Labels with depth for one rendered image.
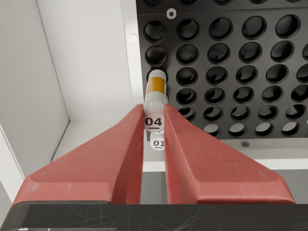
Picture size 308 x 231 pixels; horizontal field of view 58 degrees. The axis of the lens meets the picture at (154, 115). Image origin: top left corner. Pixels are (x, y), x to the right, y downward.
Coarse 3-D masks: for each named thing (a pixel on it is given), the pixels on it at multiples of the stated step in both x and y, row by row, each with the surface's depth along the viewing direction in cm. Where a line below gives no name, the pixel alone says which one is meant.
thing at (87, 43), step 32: (64, 0) 21; (96, 0) 21; (64, 32) 22; (96, 32) 22; (64, 64) 24; (96, 64) 24; (64, 96) 25; (96, 96) 25; (128, 96) 25; (96, 128) 26; (256, 128) 25; (288, 128) 24; (160, 160) 22; (256, 160) 22; (288, 160) 21
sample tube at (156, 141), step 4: (152, 132) 19; (152, 136) 19; (156, 136) 18; (160, 136) 18; (152, 140) 18; (156, 140) 18; (160, 140) 18; (152, 144) 18; (156, 144) 18; (160, 144) 18; (156, 148) 19; (160, 148) 19
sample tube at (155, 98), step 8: (152, 72) 16; (160, 72) 16; (152, 80) 15; (160, 80) 15; (152, 88) 14; (160, 88) 14; (152, 96) 14; (160, 96) 14; (144, 104) 13; (152, 104) 13; (160, 104) 13; (144, 112) 13; (152, 112) 12; (160, 112) 13; (144, 120) 13; (152, 120) 13; (160, 120) 13; (144, 128) 13; (152, 128) 13; (160, 128) 13
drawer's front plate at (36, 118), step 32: (0, 0) 16; (32, 0) 20; (0, 32) 16; (32, 32) 20; (0, 64) 16; (32, 64) 20; (0, 96) 16; (32, 96) 20; (0, 128) 16; (32, 128) 20; (64, 128) 26; (0, 160) 17; (32, 160) 20
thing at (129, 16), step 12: (120, 0) 20; (132, 0) 19; (132, 12) 20; (132, 24) 20; (132, 36) 21; (132, 48) 21; (132, 60) 22; (132, 72) 23; (132, 84) 23; (132, 96) 24
